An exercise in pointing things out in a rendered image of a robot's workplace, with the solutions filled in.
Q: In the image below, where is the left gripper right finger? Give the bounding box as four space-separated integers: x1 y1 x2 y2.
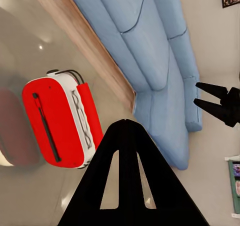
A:
125 119 210 226

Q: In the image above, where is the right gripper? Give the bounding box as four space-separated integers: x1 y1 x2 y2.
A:
193 82 240 128

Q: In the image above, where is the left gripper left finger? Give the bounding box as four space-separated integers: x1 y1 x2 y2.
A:
58 119 134 226

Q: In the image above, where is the radio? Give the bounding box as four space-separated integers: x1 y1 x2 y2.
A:
22 69 104 169

